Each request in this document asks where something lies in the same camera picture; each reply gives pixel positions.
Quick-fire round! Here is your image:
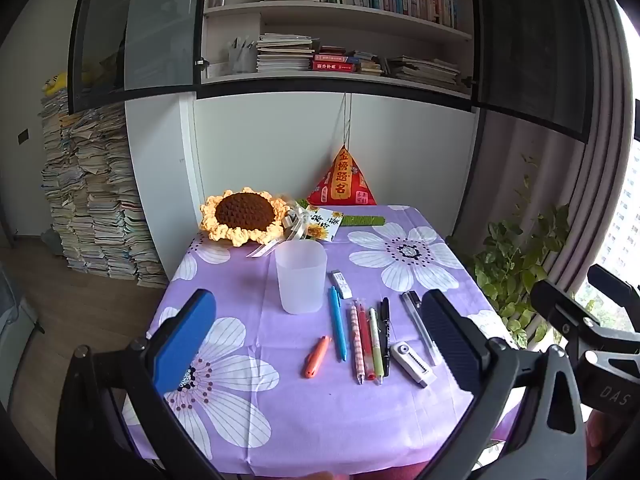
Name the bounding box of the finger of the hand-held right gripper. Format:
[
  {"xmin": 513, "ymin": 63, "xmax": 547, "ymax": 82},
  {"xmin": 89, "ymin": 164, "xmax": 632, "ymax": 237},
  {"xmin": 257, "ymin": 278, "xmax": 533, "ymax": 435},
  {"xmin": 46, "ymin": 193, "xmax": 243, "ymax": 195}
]
[
  {"xmin": 587, "ymin": 264, "xmax": 640, "ymax": 311},
  {"xmin": 530, "ymin": 280, "xmax": 603, "ymax": 341}
]

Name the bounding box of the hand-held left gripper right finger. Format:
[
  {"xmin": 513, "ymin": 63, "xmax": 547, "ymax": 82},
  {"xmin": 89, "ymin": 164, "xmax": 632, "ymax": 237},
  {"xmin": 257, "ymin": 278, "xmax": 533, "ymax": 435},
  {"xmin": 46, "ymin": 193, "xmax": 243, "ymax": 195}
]
[{"xmin": 415, "ymin": 289, "xmax": 588, "ymax": 480}]

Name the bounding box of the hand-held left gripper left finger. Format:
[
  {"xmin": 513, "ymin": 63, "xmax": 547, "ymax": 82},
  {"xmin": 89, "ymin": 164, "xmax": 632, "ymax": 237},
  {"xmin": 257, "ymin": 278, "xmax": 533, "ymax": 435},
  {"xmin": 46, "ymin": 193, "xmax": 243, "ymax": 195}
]
[{"xmin": 55, "ymin": 289, "xmax": 223, "ymax": 480}]

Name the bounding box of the black pen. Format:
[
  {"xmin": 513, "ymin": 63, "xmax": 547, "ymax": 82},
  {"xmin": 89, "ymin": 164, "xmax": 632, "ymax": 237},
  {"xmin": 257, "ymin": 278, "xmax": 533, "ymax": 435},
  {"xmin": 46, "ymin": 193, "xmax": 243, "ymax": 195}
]
[{"xmin": 377, "ymin": 297, "xmax": 391, "ymax": 378}]

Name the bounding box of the light green pen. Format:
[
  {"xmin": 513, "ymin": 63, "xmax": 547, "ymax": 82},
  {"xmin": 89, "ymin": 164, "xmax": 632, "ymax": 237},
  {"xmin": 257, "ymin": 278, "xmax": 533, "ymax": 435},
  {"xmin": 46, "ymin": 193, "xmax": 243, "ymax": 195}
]
[{"xmin": 368, "ymin": 307, "xmax": 385, "ymax": 385}]

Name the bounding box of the red pen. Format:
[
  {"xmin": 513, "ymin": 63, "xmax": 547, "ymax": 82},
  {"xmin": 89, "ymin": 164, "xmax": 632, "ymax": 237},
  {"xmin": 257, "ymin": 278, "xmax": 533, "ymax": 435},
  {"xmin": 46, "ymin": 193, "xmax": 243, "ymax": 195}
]
[{"xmin": 355, "ymin": 301, "xmax": 376, "ymax": 381}]

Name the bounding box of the pink checked pen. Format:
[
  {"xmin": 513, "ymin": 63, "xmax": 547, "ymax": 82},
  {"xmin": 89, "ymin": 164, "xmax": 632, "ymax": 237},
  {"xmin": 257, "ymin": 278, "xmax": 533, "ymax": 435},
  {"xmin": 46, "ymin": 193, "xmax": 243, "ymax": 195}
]
[{"xmin": 349, "ymin": 301, "xmax": 364, "ymax": 386}]

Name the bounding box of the blue pen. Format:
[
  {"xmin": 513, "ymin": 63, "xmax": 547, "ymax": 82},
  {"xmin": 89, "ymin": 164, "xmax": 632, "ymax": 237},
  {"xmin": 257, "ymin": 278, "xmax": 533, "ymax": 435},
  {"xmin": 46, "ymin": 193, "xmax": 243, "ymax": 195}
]
[{"xmin": 327, "ymin": 286, "xmax": 349, "ymax": 362}]

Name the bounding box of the white eraser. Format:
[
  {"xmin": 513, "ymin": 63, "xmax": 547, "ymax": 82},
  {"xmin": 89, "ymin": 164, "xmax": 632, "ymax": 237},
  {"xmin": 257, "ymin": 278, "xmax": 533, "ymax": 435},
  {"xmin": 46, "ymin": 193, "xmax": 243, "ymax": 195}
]
[{"xmin": 328, "ymin": 270, "xmax": 352, "ymax": 297}]

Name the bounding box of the translucent plastic cup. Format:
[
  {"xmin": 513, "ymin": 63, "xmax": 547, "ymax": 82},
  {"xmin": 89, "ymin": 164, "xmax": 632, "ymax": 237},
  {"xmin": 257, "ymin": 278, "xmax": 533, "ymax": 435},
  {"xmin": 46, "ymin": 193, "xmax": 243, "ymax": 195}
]
[{"xmin": 275, "ymin": 241, "xmax": 328, "ymax": 315}]

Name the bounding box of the orange utility knife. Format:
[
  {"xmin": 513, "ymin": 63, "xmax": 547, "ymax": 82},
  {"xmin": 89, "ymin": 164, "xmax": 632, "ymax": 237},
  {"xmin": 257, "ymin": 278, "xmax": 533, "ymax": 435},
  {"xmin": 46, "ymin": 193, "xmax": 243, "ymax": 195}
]
[{"xmin": 302, "ymin": 336, "xmax": 332, "ymax": 379}]

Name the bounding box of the green potted plant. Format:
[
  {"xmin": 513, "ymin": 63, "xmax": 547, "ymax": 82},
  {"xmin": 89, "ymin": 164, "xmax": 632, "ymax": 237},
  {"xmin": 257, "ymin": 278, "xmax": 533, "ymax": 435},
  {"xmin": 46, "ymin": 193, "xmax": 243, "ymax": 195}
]
[{"xmin": 472, "ymin": 155, "xmax": 571, "ymax": 348}]

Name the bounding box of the window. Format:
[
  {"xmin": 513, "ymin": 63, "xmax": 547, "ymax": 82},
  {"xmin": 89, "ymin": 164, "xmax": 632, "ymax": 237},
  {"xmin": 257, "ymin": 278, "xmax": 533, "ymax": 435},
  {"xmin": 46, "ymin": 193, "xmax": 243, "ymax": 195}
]
[{"xmin": 607, "ymin": 5, "xmax": 640, "ymax": 331}]

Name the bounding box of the purple floral tablecloth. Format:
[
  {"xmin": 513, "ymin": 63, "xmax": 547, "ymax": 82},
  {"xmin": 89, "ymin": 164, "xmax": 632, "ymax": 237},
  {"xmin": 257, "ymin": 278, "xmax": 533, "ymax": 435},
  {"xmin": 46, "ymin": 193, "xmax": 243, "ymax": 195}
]
[{"xmin": 122, "ymin": 204, "xmax": 521, "ymax": 478}]

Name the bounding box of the crochet sunflower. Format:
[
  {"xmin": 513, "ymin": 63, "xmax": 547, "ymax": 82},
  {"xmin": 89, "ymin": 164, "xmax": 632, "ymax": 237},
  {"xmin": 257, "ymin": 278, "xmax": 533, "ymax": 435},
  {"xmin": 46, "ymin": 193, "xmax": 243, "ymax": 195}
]
[{"xmin": 200, "ymin": 187, "xmax": 291, "ymax": 248}]

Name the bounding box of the mauve curtain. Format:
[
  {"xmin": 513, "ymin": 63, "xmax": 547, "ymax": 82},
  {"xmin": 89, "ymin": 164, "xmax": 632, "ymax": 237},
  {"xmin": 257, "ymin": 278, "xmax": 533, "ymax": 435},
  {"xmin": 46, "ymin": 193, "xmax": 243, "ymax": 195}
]
[{"xmin": 480, "ymin": 0, "xmax": 640, "ymax": 311}]

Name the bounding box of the white ribbon bow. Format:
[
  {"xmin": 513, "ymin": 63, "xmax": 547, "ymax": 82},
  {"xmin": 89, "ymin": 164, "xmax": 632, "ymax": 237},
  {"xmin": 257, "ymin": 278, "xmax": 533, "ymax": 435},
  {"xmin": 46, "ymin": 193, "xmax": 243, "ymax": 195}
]
[{"xmin": 247, "ymin": 205, "xmax": 311, "ymax": 259}]

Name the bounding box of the tall pile of books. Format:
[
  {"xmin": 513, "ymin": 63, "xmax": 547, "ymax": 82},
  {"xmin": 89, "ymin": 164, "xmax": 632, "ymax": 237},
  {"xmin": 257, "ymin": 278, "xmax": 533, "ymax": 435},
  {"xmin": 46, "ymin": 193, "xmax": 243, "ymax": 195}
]
[{"xmin": 40, "ymin": 91, "xmax": 168, "ymax": 289}]

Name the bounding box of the sunflower greeting card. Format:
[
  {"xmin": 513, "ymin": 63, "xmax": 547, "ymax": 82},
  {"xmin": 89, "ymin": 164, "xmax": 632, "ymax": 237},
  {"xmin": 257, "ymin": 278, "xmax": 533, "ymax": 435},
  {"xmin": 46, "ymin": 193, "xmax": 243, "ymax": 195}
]
[{"xmin": 305, "ymin": 206, "xmax": 346, "ymax": 243}]

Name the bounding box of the white bookshelf cabinet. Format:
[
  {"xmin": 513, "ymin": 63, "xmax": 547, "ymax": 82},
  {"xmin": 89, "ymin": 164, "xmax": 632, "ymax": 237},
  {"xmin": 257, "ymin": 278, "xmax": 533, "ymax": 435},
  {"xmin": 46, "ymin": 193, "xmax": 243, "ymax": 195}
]
[{"xmin": 125, "ymin": 0, "xmax": 481, "ymax": 288}]

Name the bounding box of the red triangular pouch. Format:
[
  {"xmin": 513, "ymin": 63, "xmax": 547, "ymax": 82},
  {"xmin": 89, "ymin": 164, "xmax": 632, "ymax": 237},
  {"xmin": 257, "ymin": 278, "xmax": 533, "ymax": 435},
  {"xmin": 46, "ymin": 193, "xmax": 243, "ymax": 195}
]
[{"xmin": 306, "ymin": 144, "xmax": 377, "ymax": 207}]

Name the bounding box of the dark glass cabinet door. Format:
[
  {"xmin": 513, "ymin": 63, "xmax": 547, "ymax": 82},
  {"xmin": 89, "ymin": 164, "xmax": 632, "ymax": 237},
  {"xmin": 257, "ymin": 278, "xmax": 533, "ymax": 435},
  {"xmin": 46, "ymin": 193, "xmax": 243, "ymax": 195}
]
[{"xmin": 467, "ymin": 0, "xmax": 596, "ymax": 143}]

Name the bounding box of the stack of magazines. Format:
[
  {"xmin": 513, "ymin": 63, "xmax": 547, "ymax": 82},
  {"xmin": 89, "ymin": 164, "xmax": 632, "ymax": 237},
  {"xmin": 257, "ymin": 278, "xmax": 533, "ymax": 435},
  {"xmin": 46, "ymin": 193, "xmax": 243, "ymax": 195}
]
[{"xmin": 387, "ymin": 55, "xmax": 462, "ymax": 92}]

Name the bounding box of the small stack of paperbacks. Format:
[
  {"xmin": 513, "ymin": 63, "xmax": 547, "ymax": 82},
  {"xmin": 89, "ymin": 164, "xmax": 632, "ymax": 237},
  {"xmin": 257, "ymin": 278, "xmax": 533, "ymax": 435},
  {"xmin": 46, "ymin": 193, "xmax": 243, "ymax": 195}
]
[{"xmin": 350, "ymin": 50, "xmax": 392, "ymax": 77}]

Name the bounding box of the clear pen holder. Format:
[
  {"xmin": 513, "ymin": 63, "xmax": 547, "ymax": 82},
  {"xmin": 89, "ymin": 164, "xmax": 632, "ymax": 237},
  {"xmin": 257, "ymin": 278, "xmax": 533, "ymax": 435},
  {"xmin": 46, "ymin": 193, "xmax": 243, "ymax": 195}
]
[{"xmin": 227, "ymin": 35, "xmax": 258, "ymax": 75}]

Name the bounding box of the yellow plush toy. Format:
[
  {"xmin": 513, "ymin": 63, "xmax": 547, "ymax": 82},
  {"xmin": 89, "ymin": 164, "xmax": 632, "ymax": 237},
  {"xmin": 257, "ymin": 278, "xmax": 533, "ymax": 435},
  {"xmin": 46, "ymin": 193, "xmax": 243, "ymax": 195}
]
[{"xmin": 42, "ymin": 60, "xmax": 121, "ymax": 97}]

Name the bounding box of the stack of red books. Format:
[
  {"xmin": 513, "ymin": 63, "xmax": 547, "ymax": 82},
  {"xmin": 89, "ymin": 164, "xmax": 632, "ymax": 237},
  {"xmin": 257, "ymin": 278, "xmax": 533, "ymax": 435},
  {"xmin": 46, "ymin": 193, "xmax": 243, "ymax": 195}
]
[{"xmin": 311, "ymin": 46, "xmax": 361, "ymax": 72}]

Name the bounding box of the thick stack of workbooks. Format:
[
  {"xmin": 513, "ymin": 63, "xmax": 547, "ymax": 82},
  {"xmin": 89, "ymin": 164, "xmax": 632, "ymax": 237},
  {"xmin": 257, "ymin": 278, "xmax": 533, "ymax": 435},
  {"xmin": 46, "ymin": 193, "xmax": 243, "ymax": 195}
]
[{"xmin": 256, "ymin": 33, "xmax": 321, "ymax": 73}]

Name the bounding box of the grey glass cabinet door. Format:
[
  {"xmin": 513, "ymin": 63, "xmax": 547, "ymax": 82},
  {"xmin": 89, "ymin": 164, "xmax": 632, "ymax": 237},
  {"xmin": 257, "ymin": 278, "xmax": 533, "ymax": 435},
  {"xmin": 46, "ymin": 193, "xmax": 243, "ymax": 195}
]
[{"xmin": 67, "ymin": 0, "xmax": 211, "ymax": 115}]

